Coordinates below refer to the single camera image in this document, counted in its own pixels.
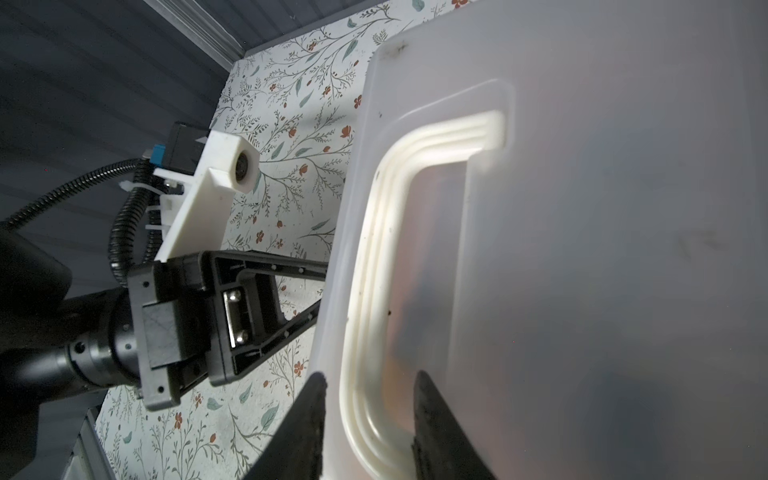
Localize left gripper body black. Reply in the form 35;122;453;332
0;260;211;412

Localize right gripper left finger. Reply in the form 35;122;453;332
243;372;327;480

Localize pink plastic tool box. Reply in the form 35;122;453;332
311;1;767;479

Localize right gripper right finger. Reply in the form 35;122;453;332
411;371;495;479

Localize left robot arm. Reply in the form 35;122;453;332
1;230;328;479

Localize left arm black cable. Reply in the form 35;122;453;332
0;157;166;288

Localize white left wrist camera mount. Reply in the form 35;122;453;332
152;123;260;262

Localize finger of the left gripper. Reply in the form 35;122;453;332
200;250;329;288
206;281;321;386

